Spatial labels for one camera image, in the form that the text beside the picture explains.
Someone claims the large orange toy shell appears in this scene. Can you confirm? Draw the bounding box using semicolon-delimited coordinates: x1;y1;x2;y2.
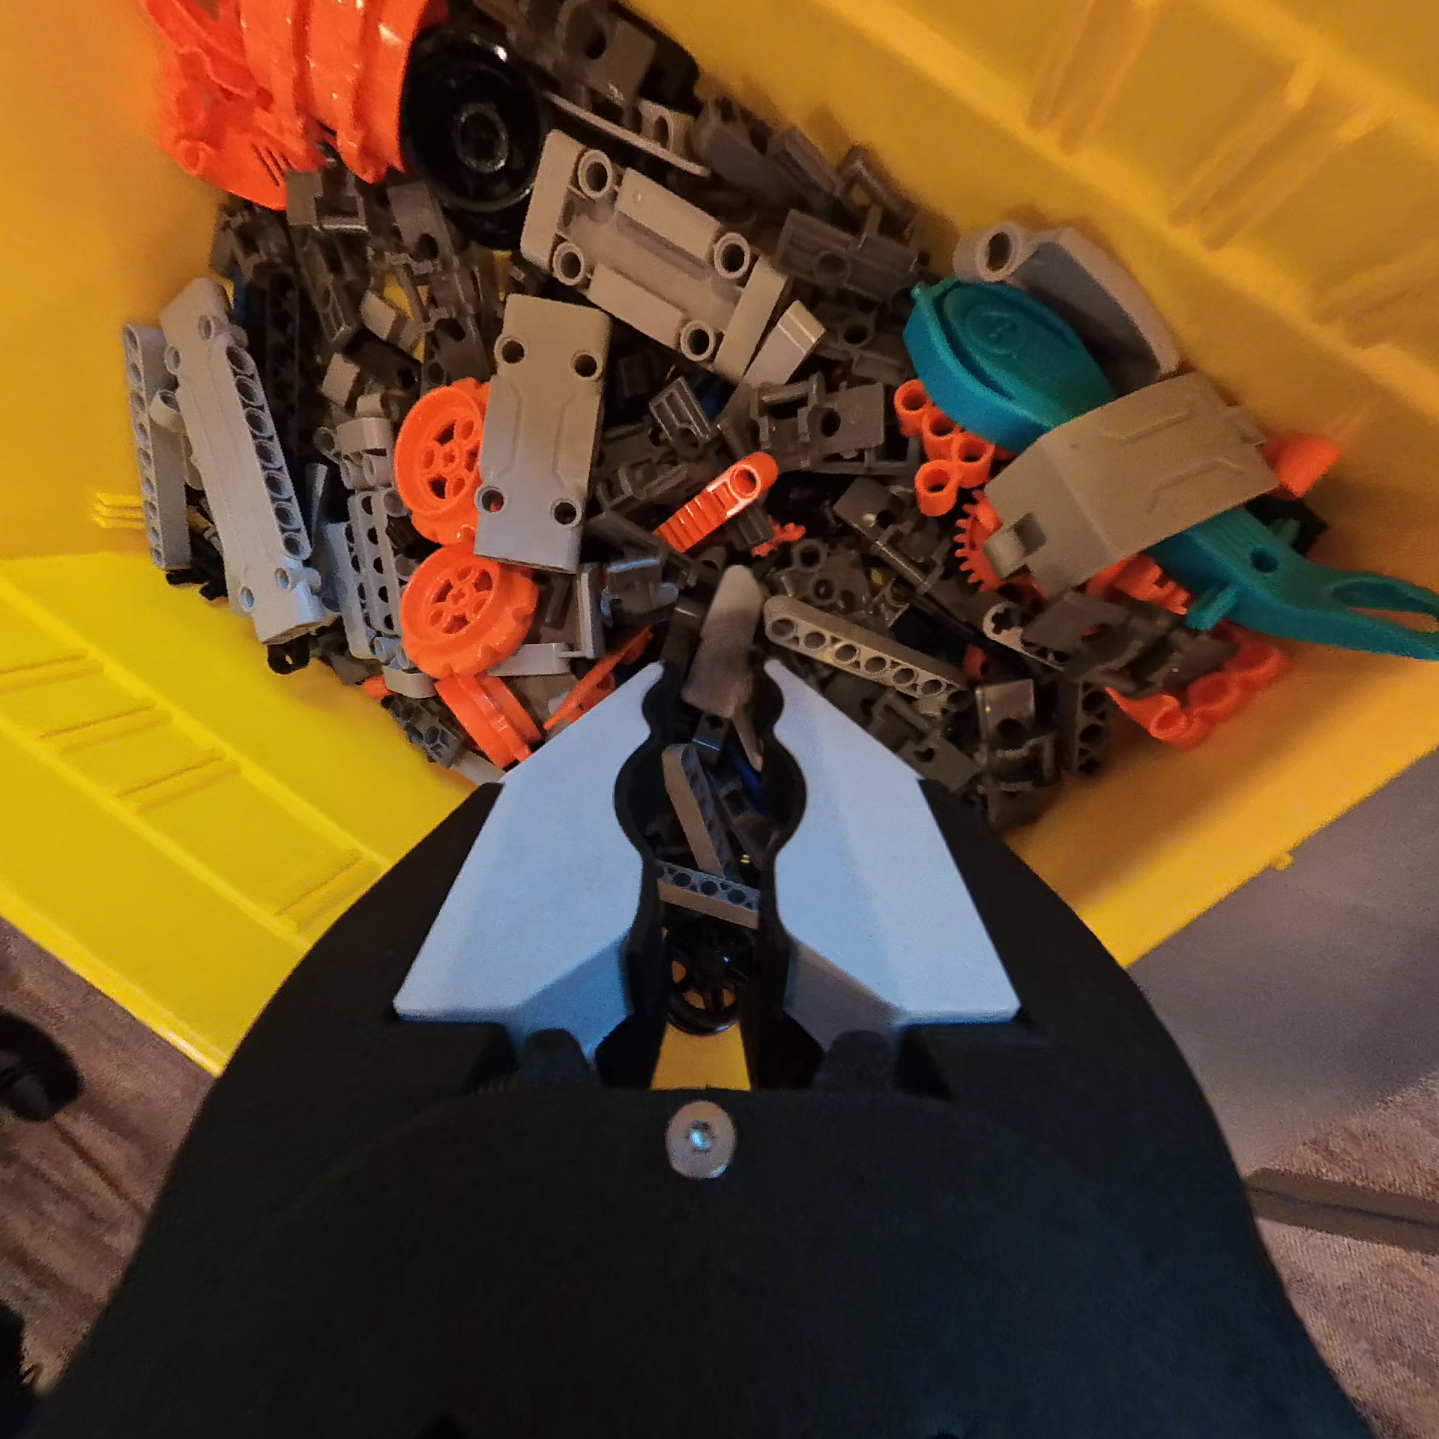
144;0;439;213

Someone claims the teal oval brick tool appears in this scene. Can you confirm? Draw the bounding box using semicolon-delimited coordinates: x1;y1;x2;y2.
905;278;1117;454

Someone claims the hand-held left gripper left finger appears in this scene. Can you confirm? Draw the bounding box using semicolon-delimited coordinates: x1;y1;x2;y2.
394;662;677;1090

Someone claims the small grey brick piece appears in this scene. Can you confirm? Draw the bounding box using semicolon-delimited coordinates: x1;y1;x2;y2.
684;566;757;723

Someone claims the pile of toy building bricks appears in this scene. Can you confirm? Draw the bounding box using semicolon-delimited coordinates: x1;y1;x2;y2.
122;0;1439;1037

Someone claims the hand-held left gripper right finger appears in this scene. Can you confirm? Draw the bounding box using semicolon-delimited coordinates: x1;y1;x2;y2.
742;662;1023;1090

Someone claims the teal pointed brick tool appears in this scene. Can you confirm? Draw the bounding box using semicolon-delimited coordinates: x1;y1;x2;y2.
1156;506;1439;663

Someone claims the black toy tyre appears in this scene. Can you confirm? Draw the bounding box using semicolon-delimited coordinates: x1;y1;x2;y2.
399;28;555;247

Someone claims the orange toy wheel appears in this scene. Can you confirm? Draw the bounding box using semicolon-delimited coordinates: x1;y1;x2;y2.
394;379;492;549
432;672;543;768
398;545;541;681

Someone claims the yellow plastic bin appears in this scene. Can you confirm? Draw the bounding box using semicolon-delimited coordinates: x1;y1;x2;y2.
0;0;1439;1073

